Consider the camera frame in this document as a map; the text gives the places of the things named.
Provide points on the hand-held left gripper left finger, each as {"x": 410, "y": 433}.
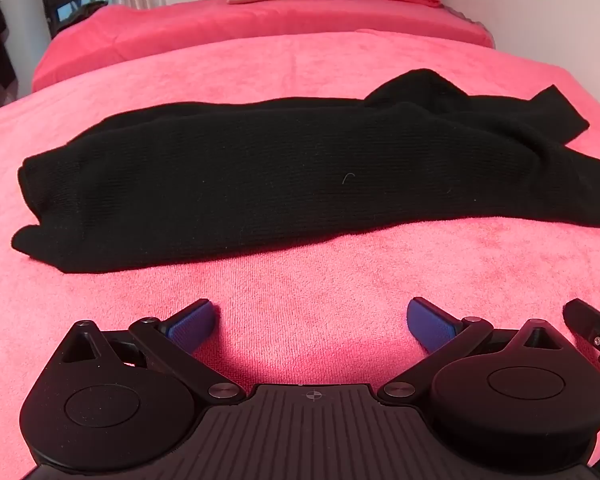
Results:
{"x": 195, "y": 324}

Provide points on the pink covered bed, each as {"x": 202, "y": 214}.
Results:
{"x": 230, "y": 22}

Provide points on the black knit pants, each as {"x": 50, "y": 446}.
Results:
{"x": 230, "y": 185}

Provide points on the pink fleece blanket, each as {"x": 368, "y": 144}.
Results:
{"x": 290, "y": 290}

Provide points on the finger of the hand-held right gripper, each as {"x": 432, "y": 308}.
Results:
{"x": 592, "y": 322}

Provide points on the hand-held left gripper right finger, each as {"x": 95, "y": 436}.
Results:
{"x": 430, "y": 325}

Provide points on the dark cloth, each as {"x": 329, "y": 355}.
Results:
{"x": 82, "y": 12}

